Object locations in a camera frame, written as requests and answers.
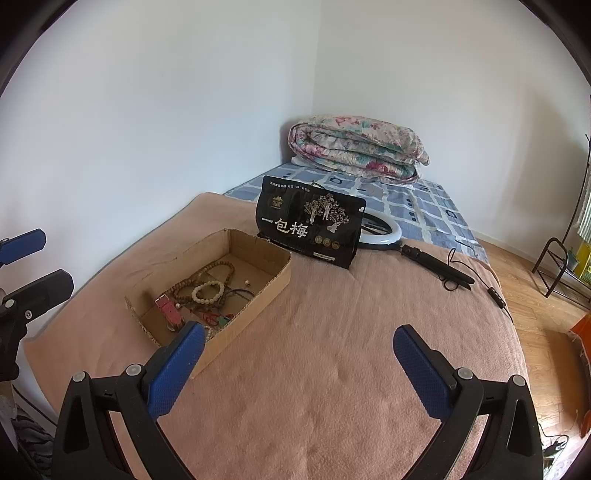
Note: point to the black metal rack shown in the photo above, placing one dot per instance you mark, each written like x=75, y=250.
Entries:
x=556, y=272

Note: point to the orange cloth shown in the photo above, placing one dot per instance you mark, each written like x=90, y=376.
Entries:
x=582, y=334

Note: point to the black coat stand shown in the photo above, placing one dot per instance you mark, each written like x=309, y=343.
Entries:
x=586, y=184

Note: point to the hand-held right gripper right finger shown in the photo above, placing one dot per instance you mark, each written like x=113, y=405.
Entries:
x=422, y=369

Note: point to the grey striped cloth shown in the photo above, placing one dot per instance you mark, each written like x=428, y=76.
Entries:
x=27, y=438

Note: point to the folded floral quilt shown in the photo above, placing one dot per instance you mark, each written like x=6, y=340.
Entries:
x=360, y=147

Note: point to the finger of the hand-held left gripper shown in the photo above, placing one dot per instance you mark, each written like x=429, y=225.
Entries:
x=23, y=245
x=46, y=288

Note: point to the yellow crate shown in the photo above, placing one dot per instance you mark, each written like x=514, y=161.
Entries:
x=584, y=263

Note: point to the blue checked bed sheet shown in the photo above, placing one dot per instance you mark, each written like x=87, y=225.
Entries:
x=415, y=203

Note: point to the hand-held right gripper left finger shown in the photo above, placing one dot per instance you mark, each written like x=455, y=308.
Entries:
x=178, y=369

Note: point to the black snack bag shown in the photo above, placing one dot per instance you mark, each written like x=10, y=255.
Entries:
x=309, y=221

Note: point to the brown cardboard box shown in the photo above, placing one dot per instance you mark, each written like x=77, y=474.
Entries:
x=258, y=302

